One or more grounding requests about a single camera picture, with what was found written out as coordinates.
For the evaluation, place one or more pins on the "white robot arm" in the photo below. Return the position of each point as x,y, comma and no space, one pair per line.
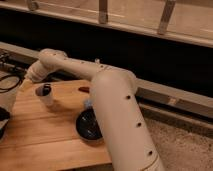
112,92

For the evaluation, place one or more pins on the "white ceramic cup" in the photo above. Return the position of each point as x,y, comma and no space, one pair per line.
44,93

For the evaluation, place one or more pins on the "small brown object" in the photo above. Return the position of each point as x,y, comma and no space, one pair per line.
84,89

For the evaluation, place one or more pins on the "black bowl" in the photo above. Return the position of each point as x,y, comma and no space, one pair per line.
87,125

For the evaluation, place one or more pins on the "dark object at left edge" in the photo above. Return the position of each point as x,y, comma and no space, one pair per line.
4,118

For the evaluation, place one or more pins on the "metal rail ledge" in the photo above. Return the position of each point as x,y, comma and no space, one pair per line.
173,96

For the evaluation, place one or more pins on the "metal bracket right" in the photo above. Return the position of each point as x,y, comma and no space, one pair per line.
166,15

